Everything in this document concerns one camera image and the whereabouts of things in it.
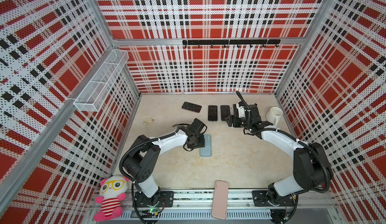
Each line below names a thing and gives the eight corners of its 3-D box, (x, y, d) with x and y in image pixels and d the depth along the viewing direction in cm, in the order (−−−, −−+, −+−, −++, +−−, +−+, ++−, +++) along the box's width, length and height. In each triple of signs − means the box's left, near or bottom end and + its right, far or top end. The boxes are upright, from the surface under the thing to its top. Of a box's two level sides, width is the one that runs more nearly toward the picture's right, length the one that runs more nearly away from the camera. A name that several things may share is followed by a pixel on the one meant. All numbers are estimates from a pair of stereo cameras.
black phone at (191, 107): (181, 109, 115) (181, 105, 111) (185, 103, 119) (184, 99, 115) (199, 114, 113) (198, 109, 108) (201, 108, 117) (201, 103, 112)
